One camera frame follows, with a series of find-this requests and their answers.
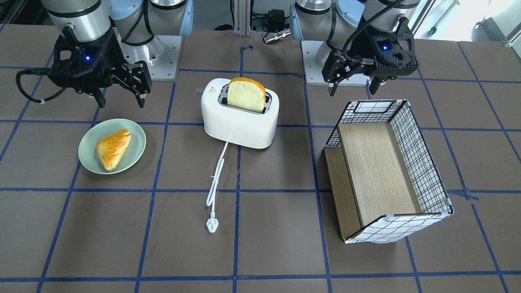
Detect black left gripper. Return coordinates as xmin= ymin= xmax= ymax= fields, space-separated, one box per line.
xmin=322 ymin=16 xmax=419 ymax=99

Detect white toaster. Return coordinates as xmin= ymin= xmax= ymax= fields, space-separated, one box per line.
xmin=201 ymin=78 xmax=280 ymax=149

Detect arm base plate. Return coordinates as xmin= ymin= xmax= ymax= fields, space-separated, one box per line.
xmin=119 ymin=35 xmax=183 ymax=81
xmin=301 ymin=41 xmax=371 ymax=87

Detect wire shelf rack wooden boards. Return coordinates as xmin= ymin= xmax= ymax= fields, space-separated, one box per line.
xmin=323 ymin=100 xmax=454 ymax=244

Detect silver flashlight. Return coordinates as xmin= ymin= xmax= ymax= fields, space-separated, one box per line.
xmin=262 ymin=28 xmax=291 ymax=44

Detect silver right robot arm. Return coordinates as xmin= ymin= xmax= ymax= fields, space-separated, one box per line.
xmin=42 ymin=0 xmax=193 ymax=108

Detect aluminium frame post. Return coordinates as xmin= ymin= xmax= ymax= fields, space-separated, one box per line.
xmin=232 ymin=0 xmax=252 ymax=37

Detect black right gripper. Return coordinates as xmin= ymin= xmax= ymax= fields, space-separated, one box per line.
xmin=48 ymin=28 xmax=151 ymax=108

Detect toast bread slice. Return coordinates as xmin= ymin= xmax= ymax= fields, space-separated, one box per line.
xmin=226 ymin=77 xmax=266 ymax=113

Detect green plate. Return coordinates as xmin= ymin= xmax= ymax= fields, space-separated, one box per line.
xmin=78 ymin=118 xmax=147 ymax=174

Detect triangular yellow bread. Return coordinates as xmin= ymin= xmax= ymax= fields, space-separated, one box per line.
xmin=96 ymin=129 xmax=131 ymax=171

